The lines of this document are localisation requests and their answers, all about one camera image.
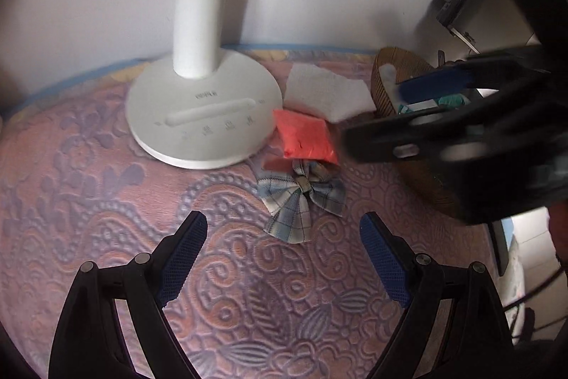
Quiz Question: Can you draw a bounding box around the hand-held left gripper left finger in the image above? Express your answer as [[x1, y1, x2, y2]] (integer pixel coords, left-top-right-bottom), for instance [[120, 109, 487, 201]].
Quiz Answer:
[[48, 210, 209, 379]]

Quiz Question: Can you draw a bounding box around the white folded cloth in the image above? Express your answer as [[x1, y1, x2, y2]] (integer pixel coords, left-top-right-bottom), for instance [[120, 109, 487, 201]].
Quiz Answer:
[[283, 64, 377, 123]]

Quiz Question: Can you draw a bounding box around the black cable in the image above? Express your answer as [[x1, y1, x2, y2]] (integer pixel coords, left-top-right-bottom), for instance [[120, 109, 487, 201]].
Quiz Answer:
[[501, 264, 568, 344]]

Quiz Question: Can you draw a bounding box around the white desk lamp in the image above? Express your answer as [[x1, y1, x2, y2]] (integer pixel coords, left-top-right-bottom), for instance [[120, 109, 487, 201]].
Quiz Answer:
[[125, 0, 283, 170]]

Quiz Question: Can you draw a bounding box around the brown wicker basket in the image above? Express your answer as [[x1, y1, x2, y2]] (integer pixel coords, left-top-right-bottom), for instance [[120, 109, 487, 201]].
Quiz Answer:
[[370, 46, 471, 221]]

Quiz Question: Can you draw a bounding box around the red fabric pouch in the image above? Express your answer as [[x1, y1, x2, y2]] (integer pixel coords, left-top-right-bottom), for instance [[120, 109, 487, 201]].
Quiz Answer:
[[273, 109, 339, 163]]

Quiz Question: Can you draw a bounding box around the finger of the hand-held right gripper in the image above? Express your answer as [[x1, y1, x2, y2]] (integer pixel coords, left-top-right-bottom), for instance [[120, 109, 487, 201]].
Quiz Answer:
[[393, 45, 555, 104], [342, 72, 568, 164]]

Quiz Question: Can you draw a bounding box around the blue plaid bow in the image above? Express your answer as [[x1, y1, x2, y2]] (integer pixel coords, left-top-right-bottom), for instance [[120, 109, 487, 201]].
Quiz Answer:
[[256, 159, 346, 244]]

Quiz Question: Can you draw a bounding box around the pink embossed blanket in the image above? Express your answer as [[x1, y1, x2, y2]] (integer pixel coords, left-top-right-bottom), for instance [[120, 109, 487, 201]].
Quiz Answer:
[[0, 44, 524, 379]]

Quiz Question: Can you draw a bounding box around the dark grey box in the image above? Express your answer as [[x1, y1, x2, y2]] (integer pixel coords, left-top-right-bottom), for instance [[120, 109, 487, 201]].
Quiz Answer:
[[435, 0, 486, 53]]

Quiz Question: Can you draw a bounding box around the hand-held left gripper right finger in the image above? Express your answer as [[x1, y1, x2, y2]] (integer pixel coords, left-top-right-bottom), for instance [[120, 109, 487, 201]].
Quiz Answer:
[[359, 212, 518, 379]]

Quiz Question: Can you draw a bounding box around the teal fabric pouch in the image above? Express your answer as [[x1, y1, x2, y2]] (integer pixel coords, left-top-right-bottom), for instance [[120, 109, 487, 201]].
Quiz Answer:
[[437, 95, 468, 112]]

